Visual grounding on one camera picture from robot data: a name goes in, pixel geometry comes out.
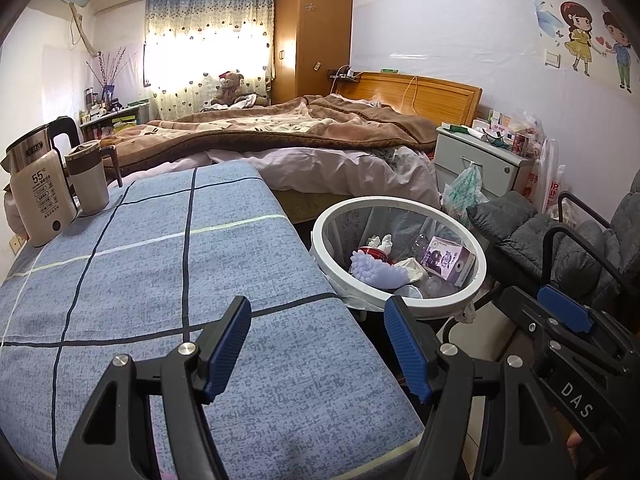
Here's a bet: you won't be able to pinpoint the pile of small boxes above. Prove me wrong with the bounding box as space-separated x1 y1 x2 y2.
440 107 543 156

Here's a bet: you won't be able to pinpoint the white nightstand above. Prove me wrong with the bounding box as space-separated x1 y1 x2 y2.
434 125 536 211

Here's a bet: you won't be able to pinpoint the purple drink carton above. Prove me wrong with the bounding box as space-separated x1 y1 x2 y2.
419 236 477 286

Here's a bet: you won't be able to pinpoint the translucent bin liner bag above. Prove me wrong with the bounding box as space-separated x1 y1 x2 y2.
310 205 481 326

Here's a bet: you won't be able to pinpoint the white paper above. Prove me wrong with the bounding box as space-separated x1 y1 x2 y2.
392 257 429 283

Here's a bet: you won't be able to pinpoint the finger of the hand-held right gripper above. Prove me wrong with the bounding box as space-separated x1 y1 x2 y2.
537 284 596 335
497 284 631 377

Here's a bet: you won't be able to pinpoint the grey cushioned black chair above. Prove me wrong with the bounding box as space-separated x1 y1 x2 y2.
447 170 640 361

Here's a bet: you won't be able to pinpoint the brown blanket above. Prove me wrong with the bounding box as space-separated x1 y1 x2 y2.
102 94 441 171

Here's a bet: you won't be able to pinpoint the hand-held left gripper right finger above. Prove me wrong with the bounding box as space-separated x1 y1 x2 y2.
383 295 571 480

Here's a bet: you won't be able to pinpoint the person's right hand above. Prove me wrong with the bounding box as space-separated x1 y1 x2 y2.
565 422 587 450

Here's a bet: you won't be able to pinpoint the green white plastic bag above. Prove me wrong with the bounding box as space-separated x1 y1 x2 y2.
441 162 483 226

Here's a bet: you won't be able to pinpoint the cartoon wall stickers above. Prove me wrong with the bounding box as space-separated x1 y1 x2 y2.
462 0 638 93

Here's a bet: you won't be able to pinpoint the wrapped air conditioner pipe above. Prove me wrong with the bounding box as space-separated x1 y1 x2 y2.
70 2 103 56

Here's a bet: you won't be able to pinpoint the white charging cable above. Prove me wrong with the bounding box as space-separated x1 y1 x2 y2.
400 75 418 116

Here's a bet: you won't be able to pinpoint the red white plastic bags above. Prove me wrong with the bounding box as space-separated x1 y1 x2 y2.
525 137 568 213

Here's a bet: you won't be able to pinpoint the red drink can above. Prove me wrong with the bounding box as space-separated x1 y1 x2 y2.
357 246 392 264

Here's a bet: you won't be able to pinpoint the white round trash bin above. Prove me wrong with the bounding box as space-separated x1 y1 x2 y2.
310 196 488 321

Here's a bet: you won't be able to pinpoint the clear plastic wrapper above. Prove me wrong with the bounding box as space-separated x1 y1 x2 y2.
420 277 461 301

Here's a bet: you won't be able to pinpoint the wooden bed headboard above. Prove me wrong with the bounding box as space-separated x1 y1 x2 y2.
332 71 483 128

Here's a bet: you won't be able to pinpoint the blue plaid tablecloth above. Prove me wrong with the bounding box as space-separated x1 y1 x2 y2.
0 160 426 480

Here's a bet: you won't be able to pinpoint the beige mug with brown lid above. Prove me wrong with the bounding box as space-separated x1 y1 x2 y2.
64 141 123 217

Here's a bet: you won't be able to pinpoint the purple flower branches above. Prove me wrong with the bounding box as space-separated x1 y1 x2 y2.
85 47 128 101

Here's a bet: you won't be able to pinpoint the cluttered desk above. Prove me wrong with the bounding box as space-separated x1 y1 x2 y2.
77 102 151 141

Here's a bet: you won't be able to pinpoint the blue and cream patterned curtain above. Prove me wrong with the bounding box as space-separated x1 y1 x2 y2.
144 0 277 122

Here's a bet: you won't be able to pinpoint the wooden wardrobe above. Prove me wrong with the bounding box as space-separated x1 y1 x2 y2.
272 0 355 106

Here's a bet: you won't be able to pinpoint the brown teddy bear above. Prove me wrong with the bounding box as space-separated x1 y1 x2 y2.
210 71 246 109

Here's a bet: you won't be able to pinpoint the steel and beige electric kettle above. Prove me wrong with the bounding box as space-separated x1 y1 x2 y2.
2 116 81 248

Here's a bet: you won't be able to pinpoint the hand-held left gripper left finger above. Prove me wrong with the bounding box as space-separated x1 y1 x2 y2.
56 296 252 480

